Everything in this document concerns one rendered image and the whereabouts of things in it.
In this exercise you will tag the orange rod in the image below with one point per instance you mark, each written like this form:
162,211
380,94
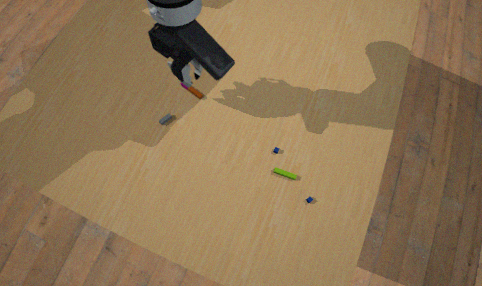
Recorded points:
195,92

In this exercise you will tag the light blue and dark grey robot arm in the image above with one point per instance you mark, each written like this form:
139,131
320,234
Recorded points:
195,39

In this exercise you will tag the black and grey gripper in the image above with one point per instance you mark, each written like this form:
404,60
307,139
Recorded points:
164,39

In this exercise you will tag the lime green rod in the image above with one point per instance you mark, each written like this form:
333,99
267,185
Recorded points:
285,173

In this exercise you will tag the grey rod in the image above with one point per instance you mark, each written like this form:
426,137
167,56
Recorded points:
165,119

